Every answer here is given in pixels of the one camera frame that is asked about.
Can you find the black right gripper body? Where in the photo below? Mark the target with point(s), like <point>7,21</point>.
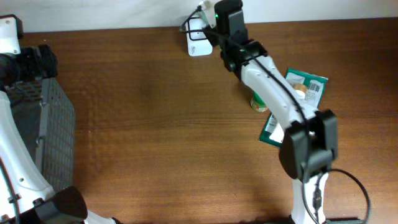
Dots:
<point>219,29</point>

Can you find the white barcode scanner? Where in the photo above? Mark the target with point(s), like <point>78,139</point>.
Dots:
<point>198,44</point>

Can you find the white tube with tan cap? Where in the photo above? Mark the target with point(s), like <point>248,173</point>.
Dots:
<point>278,133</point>

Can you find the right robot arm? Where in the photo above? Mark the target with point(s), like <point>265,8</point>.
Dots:
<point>310,140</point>

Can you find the green 3M wipes package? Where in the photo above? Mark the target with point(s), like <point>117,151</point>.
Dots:
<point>316,87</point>

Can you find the green lid glass jar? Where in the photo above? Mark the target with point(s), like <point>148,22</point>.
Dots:
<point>257,104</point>

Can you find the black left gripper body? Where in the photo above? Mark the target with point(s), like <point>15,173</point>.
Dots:
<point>31,66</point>

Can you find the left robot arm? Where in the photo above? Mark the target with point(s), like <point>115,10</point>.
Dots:
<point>26,197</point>

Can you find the grey plastic mesh basket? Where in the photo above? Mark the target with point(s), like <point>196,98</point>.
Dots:
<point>45,119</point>

